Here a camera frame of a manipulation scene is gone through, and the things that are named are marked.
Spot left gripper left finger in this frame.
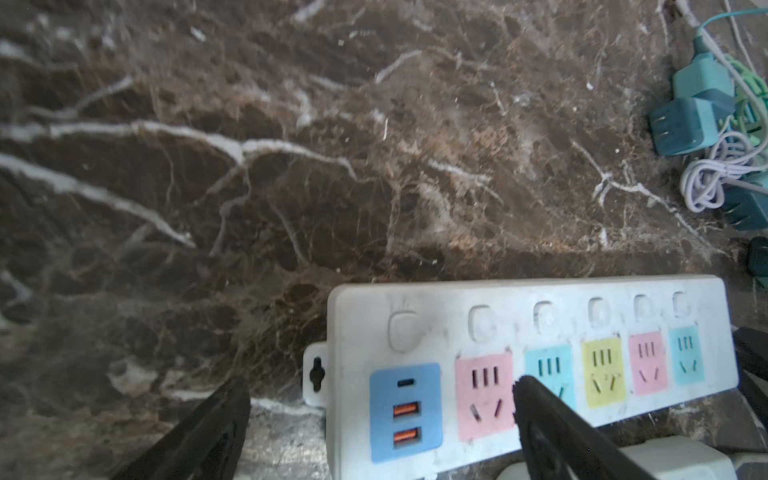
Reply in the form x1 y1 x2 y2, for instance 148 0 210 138
114 377 251 479

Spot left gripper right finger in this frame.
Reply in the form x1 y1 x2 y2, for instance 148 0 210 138
512 375 652 479

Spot white blue power strip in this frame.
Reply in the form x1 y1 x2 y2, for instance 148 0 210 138
499 436 767 479

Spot white multicolour power strip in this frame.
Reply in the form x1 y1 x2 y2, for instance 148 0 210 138
302 275 738 479

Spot teal charger plug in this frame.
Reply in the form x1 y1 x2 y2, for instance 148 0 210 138
648 89 735 157

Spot thin white usb cable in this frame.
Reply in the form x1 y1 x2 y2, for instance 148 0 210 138
674 0 768 214

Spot teal charger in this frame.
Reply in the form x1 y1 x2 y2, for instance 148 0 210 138
721 184 767 232
672 35 735 103

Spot green cable bundle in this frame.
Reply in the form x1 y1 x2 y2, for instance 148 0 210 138
722 53 768 145

